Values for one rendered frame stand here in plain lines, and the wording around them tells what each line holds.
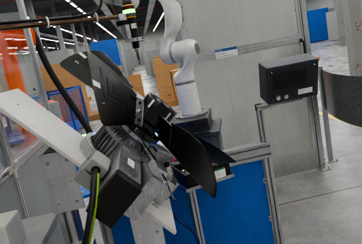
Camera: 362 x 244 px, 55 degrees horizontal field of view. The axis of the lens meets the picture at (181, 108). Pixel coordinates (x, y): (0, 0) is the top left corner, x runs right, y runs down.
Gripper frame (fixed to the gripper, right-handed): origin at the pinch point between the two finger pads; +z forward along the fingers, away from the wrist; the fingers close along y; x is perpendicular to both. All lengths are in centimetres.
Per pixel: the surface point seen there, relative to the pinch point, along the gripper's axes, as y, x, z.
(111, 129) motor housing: -19, -55, 17
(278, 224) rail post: -81, -102, -66
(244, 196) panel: -63, -88, -58
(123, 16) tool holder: -15.2, -16.8, 10.5
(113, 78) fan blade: -23, -39, 30
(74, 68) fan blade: -1.8, -36.6, 15.6
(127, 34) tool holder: -17.0, -22.6, 8.8
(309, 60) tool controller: -85, -17, -50
